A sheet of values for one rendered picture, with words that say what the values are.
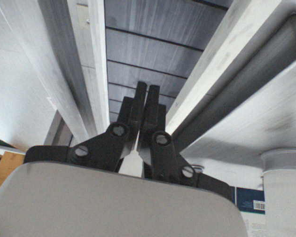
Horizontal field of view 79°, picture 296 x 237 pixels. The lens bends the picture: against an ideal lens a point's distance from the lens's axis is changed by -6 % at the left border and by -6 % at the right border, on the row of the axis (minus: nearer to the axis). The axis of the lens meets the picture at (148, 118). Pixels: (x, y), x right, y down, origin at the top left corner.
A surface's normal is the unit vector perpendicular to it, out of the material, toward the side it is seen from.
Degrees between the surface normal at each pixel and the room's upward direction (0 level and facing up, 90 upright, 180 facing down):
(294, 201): 89
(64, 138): 90
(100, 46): 0
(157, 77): 0
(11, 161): 89
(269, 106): 0
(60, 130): 90
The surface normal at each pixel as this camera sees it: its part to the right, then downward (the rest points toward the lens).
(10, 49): -0.16, 0.89
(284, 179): -0.70, -0.44
